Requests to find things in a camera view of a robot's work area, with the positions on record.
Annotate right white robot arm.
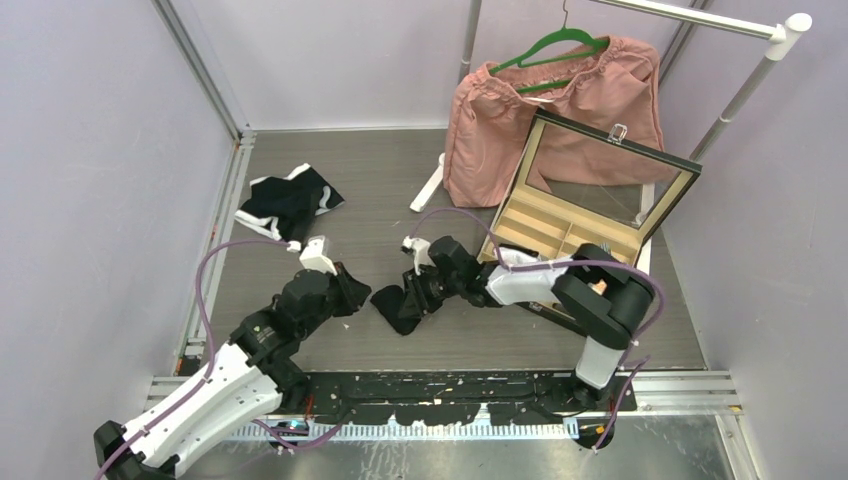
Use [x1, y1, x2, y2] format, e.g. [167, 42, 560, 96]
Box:
[371, 236, 658, 409]

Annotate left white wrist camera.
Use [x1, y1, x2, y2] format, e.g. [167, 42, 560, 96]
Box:
[286, 235, 338, 275]

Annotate purple cable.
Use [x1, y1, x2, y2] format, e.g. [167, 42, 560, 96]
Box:
[92, 238, 352, 480]
[402, 207, 666, 452]

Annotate pink hanging shorts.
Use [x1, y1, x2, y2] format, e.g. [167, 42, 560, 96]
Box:
[443, 36, 674, 208]

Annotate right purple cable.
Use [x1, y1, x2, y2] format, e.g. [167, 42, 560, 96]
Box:
[402, 207, 666, 452]

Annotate white metal clothes rack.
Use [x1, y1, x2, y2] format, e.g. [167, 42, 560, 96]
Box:
[409, 0, 814, 266]

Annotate plain black underwear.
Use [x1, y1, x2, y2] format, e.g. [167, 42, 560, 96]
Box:
[370, 285, 423, 336]

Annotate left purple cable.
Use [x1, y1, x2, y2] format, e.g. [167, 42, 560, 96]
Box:
[92, 238, 352, 480]

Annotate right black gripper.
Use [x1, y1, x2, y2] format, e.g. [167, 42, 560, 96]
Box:
[400, 261, 464, 317]

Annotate black white-trimmed underwear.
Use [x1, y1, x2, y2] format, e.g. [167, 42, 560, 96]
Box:
[235, 163, 345, 252]

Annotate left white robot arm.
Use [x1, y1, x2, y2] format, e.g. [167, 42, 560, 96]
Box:
[94, 262, 372, 479]

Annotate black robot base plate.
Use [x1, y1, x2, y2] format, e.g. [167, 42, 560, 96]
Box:
[277, 370, 636, 426]

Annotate black compartment storage box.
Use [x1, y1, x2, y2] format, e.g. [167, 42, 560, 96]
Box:
[476, 109, 704, 336]

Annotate green clothes hanger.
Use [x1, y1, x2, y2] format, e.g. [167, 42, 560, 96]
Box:
[488, 0, 609, 97]

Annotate white black-trimmed underwear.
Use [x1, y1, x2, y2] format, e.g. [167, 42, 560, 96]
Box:
[497, 246, 539, 266]

